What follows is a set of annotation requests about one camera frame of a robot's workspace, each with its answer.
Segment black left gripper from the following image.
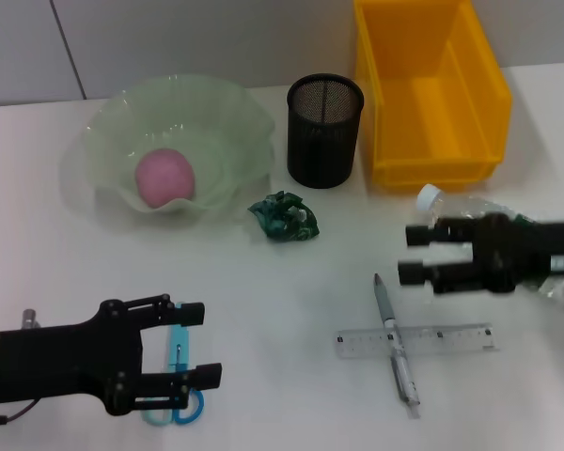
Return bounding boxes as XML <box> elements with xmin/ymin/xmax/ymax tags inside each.
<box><xmin>0</xmin><ymin>294</ymin><xmax>224</xmax><ymax>417</ymax></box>

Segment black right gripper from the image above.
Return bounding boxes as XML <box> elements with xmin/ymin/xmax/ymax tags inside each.
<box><xmin>398</xmin><ymin>213</ymin><xmax>564</xmax><ymax>296</ymax></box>

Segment clear green-label water bottle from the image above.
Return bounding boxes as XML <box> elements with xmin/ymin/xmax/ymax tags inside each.
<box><xmin>415</xmin><ymin>183</ymin><xmax>564</xmax><ymax>311</ymax></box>

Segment green plastic wrapper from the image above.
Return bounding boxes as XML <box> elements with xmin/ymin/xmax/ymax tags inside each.
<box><xmin>247</xmin><ymin>190</ymin><xmax>321</xmax><ymax>243</ymax></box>

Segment pink peach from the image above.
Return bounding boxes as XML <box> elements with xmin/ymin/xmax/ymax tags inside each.
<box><xmin>134</xmin><ymin>147</ymin><xmax>197</xmax><ymax>210</ymax></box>

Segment blue scissors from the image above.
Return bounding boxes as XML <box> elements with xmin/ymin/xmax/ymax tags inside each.
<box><xmin>140</xmin><ymin>303</ymin><xmax>206</xmax><ymax>427</ymax></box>

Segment grey clear pen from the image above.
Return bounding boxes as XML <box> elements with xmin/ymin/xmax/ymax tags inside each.
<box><xmin>373</xmin><ymin>272</ymin><xmax>423</xmax><ymax>419</ymax></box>

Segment transparent plastic ruler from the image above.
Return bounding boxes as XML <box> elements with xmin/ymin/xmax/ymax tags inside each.
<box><xmin>334</xmin><ymin>322</ymin><xmax>500</xmax><ymax>361</ymax></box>

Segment black mesh pen holder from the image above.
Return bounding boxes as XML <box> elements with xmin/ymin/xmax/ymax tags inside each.
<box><xmin>286</xmin><ymin>72</ymin><xmax>366</xmax><ymax>190</ymax></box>

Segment green wavy glass fruit plate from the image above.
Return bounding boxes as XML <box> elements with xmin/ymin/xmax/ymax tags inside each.
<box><xmin>60</xmin><ymin>73</ymin><xmax>276</xmax><ymax>226</ymax></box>

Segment yellow plastic bin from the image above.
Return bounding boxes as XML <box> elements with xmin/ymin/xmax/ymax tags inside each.
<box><xmin>353</xmin><ymin>0</ymin><xmax>513</xmax><ymax>192</ymax></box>

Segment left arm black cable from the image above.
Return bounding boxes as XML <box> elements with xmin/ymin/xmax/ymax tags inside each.
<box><xmin>0</xmin><ymin>397</ymin><xmax>43</xmax><ymax>427</ymax></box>

